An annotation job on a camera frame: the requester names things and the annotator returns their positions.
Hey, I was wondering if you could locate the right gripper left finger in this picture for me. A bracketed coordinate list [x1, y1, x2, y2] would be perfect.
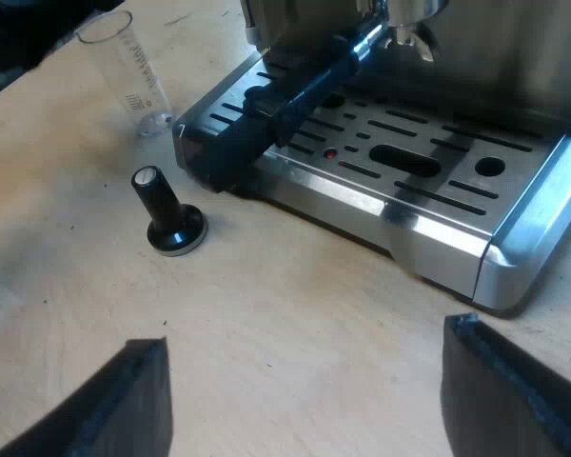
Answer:
[0, 336, 175, 457]

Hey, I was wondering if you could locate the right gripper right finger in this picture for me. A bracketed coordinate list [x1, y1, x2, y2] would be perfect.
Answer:
[439, 312, 571, 457]

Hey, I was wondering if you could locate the clear measuring glass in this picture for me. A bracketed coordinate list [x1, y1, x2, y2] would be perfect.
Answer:
[74, 10, 178, 140]

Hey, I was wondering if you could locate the steel espresso machine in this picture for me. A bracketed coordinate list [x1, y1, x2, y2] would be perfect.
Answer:
[172, 0, 571, 314]

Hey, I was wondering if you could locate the small black tamper with knob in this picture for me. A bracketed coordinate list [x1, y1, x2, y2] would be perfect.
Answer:
[131, 164, 210, 259]

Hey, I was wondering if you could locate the filter holder with red-ended handle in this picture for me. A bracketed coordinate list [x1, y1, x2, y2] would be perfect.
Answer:
[204, 8, 440, 194]

